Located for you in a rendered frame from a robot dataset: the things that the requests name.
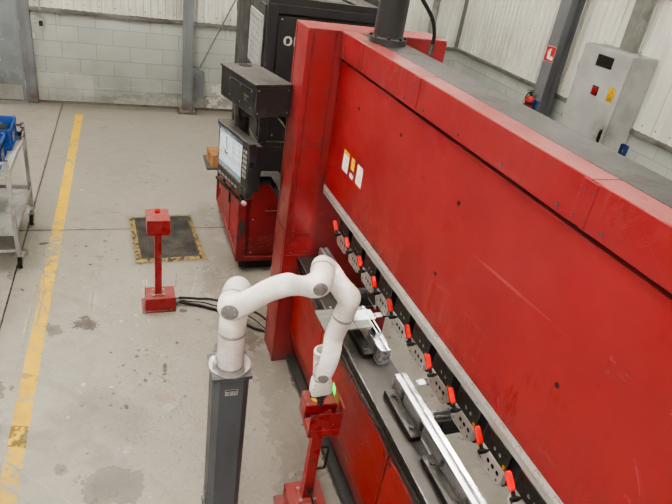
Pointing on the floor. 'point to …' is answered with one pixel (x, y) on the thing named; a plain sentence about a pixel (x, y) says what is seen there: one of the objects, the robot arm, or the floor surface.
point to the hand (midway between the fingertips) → (320, 401)
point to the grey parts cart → (15, 197)
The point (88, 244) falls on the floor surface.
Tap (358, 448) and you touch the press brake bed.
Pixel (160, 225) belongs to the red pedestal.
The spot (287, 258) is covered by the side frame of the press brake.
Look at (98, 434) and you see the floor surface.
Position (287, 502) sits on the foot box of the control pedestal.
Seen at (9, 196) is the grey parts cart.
